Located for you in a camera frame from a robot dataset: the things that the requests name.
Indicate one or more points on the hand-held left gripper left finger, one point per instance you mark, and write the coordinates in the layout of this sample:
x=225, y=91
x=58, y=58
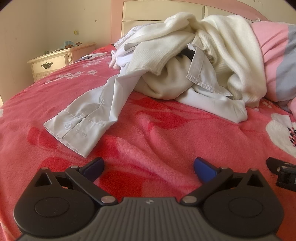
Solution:
x=94, y=167

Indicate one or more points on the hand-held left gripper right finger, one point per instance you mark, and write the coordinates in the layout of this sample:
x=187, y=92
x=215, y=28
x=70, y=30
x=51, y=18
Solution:
x=205, y=170

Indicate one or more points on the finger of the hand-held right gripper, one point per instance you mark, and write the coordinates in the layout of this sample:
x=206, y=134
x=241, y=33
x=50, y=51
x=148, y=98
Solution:
x=272, y=164

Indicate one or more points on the cream printed sweatshirt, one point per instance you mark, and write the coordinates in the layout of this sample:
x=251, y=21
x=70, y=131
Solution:
x=166, y=81

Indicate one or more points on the light grey shirt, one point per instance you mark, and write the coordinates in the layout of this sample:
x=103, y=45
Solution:
x=92, y=111

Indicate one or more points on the red floral blanket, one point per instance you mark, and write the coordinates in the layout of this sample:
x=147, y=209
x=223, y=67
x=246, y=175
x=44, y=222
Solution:
x=161, y=129

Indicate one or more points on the cream nightstand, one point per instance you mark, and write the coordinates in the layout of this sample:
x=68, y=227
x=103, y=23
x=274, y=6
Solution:
x=60, y=61

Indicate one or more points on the cream ribbed knit sweater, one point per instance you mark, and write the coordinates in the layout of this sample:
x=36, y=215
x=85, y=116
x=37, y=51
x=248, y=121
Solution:
x=238, y=58

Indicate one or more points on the pink and grey quilt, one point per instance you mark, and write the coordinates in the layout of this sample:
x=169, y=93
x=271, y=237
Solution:
x=272, y=51

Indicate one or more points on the black cloth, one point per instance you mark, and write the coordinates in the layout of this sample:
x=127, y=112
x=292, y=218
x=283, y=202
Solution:
x=188, y=54

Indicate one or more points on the clutter on nightstand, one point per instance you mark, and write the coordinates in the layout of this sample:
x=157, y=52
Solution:
x=67, y=44

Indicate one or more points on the pink and cream headboard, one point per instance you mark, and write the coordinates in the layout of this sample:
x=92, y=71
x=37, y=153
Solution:
x=148, y=11

